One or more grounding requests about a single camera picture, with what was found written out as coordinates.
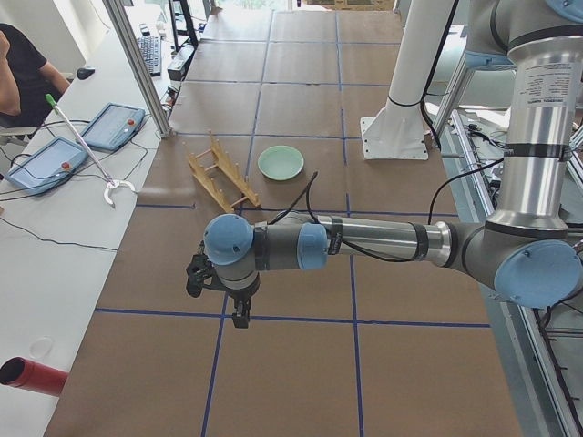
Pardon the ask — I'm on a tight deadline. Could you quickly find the black computer mouse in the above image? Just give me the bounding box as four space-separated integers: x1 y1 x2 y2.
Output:
76 66 96 80

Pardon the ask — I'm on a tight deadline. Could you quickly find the aluminium frame post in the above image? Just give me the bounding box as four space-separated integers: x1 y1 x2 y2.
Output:
102 0 173 138

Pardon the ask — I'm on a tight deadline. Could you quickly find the far blue teach pendant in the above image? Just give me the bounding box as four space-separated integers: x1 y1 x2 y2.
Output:
81 103 146 151

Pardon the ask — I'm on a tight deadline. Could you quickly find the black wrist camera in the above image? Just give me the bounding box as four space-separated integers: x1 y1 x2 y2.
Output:
186 253 215 298

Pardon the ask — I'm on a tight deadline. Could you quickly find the person in black shirt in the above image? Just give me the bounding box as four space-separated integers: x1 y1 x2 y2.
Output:
1 24 69 127

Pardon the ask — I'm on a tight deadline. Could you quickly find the blue teach pendant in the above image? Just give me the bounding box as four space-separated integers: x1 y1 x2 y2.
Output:
6 137 88 195
81 103 146 151

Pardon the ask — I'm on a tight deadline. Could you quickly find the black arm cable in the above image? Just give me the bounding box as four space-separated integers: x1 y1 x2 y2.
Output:
266 170 470 263

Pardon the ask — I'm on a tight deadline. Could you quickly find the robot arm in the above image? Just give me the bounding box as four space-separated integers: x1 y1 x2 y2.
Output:
186 1 582 328

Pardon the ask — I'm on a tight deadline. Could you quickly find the wooden plate rack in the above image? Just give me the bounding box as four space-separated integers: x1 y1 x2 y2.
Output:
188 130 261 213

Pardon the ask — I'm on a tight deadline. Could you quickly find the red cylinder bottle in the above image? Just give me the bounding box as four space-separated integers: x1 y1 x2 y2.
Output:
1 357 68 397

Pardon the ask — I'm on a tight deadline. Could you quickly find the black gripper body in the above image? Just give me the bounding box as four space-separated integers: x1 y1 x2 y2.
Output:
232 294 251 316

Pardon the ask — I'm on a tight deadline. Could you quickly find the reacher grabber stick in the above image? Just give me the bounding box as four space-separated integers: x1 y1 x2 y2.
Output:
45 94 136 208

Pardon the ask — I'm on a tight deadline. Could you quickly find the white camera mast with base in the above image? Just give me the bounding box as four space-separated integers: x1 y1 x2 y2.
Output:
361 0 457 160

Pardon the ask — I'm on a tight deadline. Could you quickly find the aluminium frame side table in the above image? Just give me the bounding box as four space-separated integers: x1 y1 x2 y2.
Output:
435 57 582 436

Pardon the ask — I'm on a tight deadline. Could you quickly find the mint green plate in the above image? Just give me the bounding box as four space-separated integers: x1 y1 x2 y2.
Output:
257 145 304 181

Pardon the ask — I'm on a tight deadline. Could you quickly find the black keyboard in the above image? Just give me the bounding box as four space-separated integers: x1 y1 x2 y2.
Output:
137 35 161 76

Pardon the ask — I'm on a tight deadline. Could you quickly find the near blue teach pendant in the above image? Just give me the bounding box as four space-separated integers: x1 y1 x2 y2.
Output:
6 137 88 195

